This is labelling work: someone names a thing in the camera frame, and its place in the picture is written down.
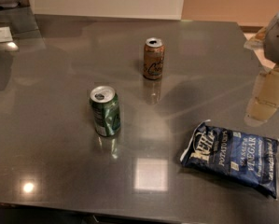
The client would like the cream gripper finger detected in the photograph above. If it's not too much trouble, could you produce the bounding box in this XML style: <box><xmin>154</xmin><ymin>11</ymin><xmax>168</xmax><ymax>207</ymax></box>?
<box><xmin>244</xmin><ymin>27</ymin><xmax>267</xmax><ymax>50</ymax></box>
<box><xmin>244</xmin><ymin>66</ymin><xmax>279</xmax><ymax>127</ymax></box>

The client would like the green soda can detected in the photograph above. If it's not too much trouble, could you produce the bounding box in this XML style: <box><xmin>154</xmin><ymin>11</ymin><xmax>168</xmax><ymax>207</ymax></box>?
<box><xmin>90</xmin><ymin>86</ymin><xmax>120</xmax><ymax>137</ymax></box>

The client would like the blue potato chip bag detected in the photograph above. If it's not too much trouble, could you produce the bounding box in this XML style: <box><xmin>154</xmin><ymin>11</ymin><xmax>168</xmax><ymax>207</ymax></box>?
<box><xmin>180</xmin><ymin>120</ymin><xmax>279</xmax><ymax>199</ymax></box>

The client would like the orange soda can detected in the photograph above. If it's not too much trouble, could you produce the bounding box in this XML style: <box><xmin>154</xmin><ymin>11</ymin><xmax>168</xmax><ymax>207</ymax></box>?
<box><xmin>143</xmin><ymin>37</ymin><xmax>165</xmax><ymax>80</ymax></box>

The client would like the white paper card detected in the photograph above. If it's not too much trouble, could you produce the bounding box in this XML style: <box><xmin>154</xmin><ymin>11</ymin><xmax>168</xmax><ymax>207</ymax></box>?
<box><xmin>0</xmin><ymin>27</ymin><xmax>13</xmax><ymax>43</ymax></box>

